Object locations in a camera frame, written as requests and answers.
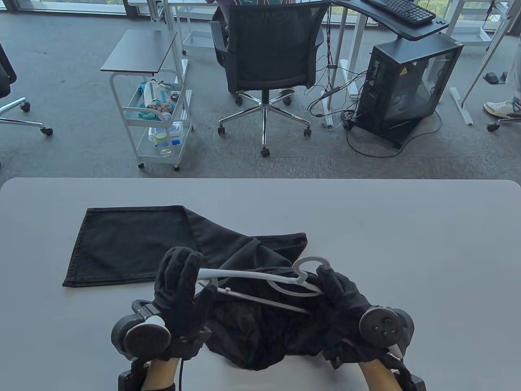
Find person's left hand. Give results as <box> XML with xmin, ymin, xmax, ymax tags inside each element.
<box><xmin>153</xmin><ymin>246</ymin><xmax>219</xmax><ymax>361</ymax></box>

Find person's right hand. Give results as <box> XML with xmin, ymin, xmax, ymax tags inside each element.
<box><xmin>307</xmin><ymin>264</ymin><xmax>388</xmax><ymax>370</ymax></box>

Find gray hanger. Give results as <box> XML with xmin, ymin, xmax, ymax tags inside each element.
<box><xmin>197</xmin><ymin>256</ymin><xmax>332</xmax><ymax>314</ymax></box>

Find black trousers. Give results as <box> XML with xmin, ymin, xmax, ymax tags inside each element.
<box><xmin>62</xmin><ymin>205</ymin><xmax>367</xmax><ymax>371</ymax></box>

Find person's right forearm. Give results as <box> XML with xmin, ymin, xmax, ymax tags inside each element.
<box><xmin>358</xmin><ymin>354</ymin><xmax>403</xmax><ymax>391</ymax></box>

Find person's left forearm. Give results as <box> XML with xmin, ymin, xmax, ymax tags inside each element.
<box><xmin>142</xmin><ymin>356</ymin><xmax>182</xmax><ymax>391</ymax></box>

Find black round hand controller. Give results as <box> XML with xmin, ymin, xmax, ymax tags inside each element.
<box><xmin>111</xmin><ymin>299</ymin><xmax>172</xmax><ymax>361</ymax></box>
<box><xmin>359</xmin><ymin>306</ymin><xmax>415</xmax><ymax>359</ymax></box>

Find white spray bottle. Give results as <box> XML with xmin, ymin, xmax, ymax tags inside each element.
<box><xmin>142</xmin><ymin>79</ymin><xmax>162</xmax><ymax>110</ymax></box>

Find chrome chair leg with caster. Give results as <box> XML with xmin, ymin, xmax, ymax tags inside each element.
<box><xmin>487</xmin><ymin>117</ymin><xmax>521</xmax><ymax>132</ymax></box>

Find black computer tower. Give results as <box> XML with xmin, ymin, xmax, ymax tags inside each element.
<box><xmin>353</xmin><ymin>33</ymin><xmax>464</xmax><ymax>149</ymax></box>

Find dark small side table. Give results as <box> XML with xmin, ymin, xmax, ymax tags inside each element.
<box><xmin>101</xmin><ymin>29</ymin><xmax>178</xmax><ymax>77</ymax></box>

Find black mesh office chair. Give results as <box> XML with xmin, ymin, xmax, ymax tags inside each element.
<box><xmin>210</xmin><ymin>2</ymin><xmax>326</xmax><ymax>158</ymax></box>

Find white rolling cart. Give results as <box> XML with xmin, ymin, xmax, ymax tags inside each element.
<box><xmin>175</xmin><ymin>0</ymin><xmax>217</xmax><ymax>56</ymax></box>

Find dark desk with white legs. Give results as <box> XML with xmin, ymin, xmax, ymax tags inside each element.
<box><xmin>322</xmin><ymin>0</ymin><xmax>460</xmax><ymax>130</ymax></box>

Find black chair with chrome base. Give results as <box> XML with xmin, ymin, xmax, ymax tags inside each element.
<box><xmin>0</xmin><ymin>41</ymin><xmax>53</xmax><ymax>137</ymax></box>

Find white tray cart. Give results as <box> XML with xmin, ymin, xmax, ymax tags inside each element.
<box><xmin>447</xmin><ymin>0</ymin><xmax>493</xmax><ymax>47</ymax></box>

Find black keyboard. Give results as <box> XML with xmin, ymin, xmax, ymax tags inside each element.
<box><xmin>362</xmin><ymin>0</ymin><xmax>437</xmax><ymax>28</ymax></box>

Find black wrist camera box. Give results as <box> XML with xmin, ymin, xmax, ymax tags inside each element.
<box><xmin>118</xmin><ymin>360</ymin><xmax>152</xmax><ymax>391</ymax></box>
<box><xmin>393</xmin><ymin>367</ymin><xmax>426</xmax><ymax>391</ymax></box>

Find long black floor cable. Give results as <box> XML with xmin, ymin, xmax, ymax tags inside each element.
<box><xmin>345</xmin><ymin>109</ymin><xmax>442</xmax><ymax>159</ymax></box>

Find white wire utility cart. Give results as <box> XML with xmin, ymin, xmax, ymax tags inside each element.
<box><xmin>110</xmin><ymin>69</ymin><xmax>194</xmax><ymax>171</ymax></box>

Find white aluminium frame stand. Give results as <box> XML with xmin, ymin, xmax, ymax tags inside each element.
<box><xmin>450</xmin><ymin>0</ymin><xmax>521</xmax><ymax>125</ymax></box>

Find bundle of black cables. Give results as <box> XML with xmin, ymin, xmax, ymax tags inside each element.
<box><xmin>307</xmin><ymin>6</ymin><xmax>371</xmax><ymax>123</ymax></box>

